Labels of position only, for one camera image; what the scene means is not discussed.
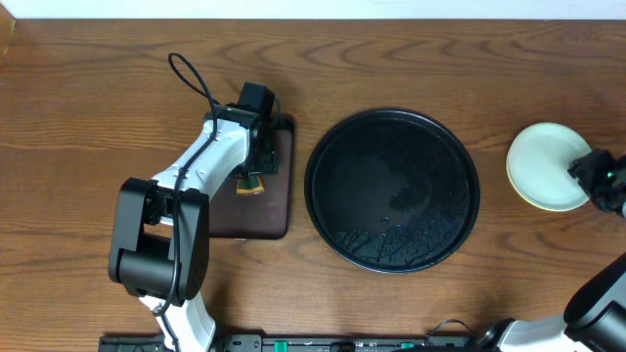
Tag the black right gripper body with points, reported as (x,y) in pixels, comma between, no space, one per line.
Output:
(599,172)

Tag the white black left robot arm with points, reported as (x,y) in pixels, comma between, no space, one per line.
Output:
(161,226)

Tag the yellow plate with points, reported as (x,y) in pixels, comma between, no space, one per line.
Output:
(525,198)

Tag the light green plate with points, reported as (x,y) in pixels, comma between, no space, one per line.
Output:
(539,158)

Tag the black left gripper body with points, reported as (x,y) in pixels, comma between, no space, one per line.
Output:
(264,159)

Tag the green yellow sponge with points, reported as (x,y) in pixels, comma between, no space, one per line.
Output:
(251,185)

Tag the black rectangular tray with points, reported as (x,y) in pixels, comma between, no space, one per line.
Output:
(263,216)

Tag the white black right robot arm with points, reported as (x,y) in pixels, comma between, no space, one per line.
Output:
(594,318)

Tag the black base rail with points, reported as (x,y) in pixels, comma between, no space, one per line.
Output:
(257,343)

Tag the black round tray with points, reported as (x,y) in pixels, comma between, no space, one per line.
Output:
(392,191)

